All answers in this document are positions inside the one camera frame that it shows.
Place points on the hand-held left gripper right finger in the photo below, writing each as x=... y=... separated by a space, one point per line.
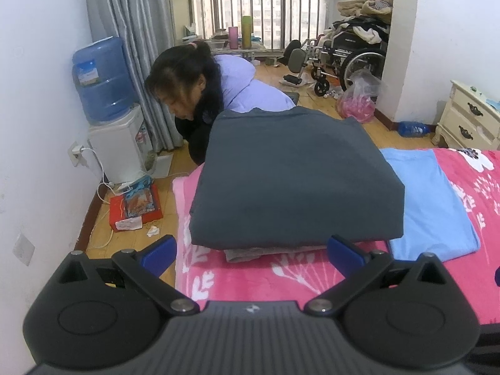
x=345 y=254

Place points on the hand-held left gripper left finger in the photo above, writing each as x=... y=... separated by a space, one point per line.
x=158 y=253

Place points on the dark grey garment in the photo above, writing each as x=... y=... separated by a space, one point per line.
x=293 y=172

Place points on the pile of clothes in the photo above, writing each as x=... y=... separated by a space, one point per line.
x=367 y=11

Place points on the crumpled tissue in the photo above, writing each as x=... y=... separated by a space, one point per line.
x=152 y=231

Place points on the red box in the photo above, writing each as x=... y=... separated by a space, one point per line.
x=134 y=207

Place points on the white flat board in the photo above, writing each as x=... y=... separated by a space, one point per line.
x=164 y=166

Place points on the folded grey garment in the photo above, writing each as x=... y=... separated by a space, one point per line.
x=250 y=253

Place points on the pink floral blanket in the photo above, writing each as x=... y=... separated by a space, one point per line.
x=254 y=277

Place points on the light blue folded garment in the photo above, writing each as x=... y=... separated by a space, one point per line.
x=425 y=203

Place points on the white water dispenser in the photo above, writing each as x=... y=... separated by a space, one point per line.
x=117 y=148

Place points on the blue plastic bottle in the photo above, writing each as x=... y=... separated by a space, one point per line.
x=412 y=128

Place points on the pink plastic bag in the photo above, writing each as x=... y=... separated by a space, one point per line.
x=357 y=105

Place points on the cream nightstand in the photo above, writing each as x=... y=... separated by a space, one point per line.
x=465 y=121

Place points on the blue water jug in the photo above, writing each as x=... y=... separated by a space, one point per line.
x=103 y=82

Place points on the wheelchair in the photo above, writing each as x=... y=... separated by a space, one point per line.
x=351 y=62

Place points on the small blue cloth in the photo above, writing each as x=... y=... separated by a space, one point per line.
x=494 y=103

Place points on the glass table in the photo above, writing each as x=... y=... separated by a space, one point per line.
x=258 y=51

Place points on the pink cup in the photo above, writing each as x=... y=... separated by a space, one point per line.
x=232 y=38

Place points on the green thermos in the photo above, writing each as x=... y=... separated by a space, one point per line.
x=247 y=33

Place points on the grey curtain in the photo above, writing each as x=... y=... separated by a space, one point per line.
x=136 y=15

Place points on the metal window railing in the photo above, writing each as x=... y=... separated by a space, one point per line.
x=273 y=11

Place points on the wall socket with plug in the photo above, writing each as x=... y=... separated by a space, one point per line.
x=78 y=154

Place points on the white wall plate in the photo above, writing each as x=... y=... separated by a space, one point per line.
x=24 y=250

